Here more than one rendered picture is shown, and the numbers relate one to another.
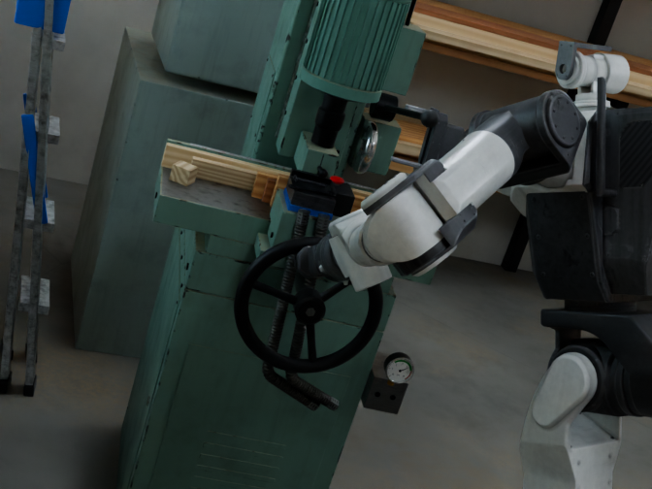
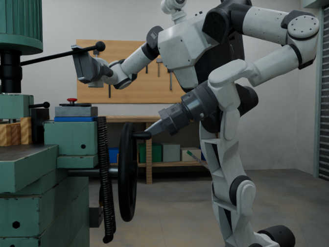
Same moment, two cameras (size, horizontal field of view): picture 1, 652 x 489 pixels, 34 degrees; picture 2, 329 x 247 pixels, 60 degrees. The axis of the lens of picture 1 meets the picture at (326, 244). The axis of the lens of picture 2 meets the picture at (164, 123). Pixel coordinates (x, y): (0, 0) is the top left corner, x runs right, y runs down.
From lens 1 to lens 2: 1.93 m
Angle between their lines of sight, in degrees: 77
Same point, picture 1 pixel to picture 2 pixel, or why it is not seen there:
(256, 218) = (54, 147)
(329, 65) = (25, 25)
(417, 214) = not seen: hidden behind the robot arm
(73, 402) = not seen: outside the picture
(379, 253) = (312, 56)
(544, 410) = (230, 133)
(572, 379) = (235, 114)
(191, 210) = (31, 162)
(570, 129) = not seen: hidden behind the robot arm
